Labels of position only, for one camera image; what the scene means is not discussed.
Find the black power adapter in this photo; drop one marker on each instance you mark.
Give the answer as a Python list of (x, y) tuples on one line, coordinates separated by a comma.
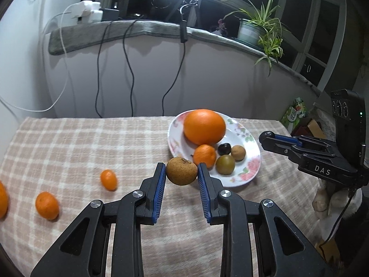
[(110, 13)]

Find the large speckled orange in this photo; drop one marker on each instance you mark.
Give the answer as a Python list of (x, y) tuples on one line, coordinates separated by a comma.
[(2, 199)]

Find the person's right hand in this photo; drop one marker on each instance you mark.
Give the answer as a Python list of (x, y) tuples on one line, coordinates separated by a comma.
[(321, 205)]

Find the white refrigerator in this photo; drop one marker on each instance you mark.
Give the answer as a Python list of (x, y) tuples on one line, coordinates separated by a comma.
[(17, 63)]

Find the white lace cloth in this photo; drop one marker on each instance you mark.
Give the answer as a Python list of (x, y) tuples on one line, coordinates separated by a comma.
[(325, 119)]

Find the window frame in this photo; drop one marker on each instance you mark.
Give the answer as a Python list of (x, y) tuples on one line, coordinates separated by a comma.
[(316, 34)]

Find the small brown round fruit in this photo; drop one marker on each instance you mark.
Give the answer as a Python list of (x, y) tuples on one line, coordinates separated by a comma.
[(238, 153)]

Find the green carton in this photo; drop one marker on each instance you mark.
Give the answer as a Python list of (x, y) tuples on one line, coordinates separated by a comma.
[(294, 112)]

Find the person's dark clothing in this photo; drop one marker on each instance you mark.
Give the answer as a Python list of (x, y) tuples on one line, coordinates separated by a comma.
[(357, 236)]

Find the small purple plant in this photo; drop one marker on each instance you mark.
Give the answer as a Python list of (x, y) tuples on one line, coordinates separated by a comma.
[(220, 26)]

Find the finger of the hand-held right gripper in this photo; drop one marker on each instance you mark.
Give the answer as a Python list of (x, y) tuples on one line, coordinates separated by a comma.
[(281, 148), (288, 139)]

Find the greenish brown round fruit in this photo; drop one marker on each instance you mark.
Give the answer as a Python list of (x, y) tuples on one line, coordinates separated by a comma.
[(225, 164)]

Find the mandarin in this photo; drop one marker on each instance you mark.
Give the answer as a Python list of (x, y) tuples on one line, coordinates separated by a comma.
[(47, 209), (204, 155)]

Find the dark round fruit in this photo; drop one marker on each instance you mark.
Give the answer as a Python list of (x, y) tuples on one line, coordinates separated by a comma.
[(224, 149)]

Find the brown cardboard box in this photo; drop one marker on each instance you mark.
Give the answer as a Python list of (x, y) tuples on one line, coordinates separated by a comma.
[(312, 128)]

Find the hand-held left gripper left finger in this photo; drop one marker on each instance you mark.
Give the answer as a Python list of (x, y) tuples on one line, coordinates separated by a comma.
[(160, 193)]

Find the grey stone window sill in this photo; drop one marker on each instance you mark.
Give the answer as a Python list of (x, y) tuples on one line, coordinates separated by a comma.
[(115, 36)]

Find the small orange kumquat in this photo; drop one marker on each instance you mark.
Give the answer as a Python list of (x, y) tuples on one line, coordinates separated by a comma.
[(108, 180)]

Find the brown speckled round fruit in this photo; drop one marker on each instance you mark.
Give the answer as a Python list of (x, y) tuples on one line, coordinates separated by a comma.
[(181, 170)]

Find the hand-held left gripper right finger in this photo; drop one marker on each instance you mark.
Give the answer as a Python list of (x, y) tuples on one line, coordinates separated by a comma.
[(204, 196)]

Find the beige checked tablecloth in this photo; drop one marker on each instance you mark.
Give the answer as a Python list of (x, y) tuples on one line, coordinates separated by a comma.
[(86, 150)]

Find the white floral plate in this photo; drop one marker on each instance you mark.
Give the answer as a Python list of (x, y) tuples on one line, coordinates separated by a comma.
[(248, 167)]

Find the white power adapter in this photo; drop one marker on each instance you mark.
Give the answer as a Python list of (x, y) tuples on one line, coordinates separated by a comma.
[(92, 16)]

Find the large smooth orange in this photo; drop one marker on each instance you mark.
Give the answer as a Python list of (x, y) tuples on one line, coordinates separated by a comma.
[(204, 127)]

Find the spider plant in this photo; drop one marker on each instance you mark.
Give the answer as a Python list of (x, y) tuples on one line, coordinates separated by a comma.
[(269, 46)]

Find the grey plant pot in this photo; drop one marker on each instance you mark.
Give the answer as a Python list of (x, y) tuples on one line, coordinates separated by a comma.
[(249, 31)]

